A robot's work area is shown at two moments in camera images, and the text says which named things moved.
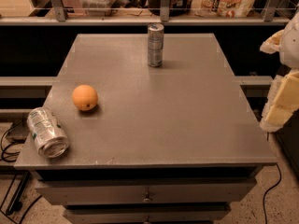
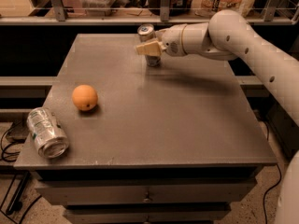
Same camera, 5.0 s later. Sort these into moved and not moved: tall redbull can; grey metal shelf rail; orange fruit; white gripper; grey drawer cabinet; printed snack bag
Moved: tall redbull can; white gripper
Not moved: printed snack bag; orange fruit; grey drawer cabinet; grey metal shelf rail
